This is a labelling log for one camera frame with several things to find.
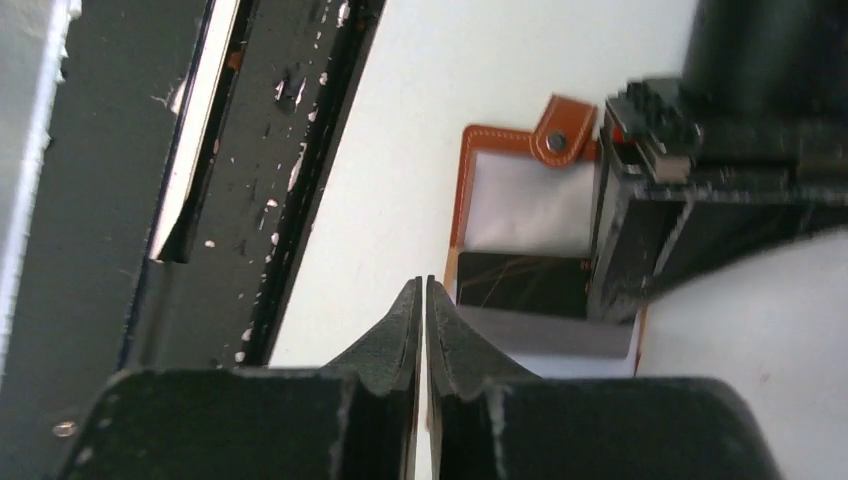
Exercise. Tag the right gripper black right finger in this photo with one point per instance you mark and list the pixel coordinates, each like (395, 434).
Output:
(491, 418)

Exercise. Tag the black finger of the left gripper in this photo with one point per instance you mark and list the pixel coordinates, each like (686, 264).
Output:
(684, 189)

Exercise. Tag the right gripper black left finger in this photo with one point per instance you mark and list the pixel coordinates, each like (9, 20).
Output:
(353, 418)

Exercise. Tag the brown leather card holder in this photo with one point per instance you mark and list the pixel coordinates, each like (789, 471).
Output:
(529, 192)

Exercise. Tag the black credit card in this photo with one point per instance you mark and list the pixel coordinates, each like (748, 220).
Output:
(539, 285)

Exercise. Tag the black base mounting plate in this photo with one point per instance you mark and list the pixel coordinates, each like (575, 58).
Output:
(184, 144)

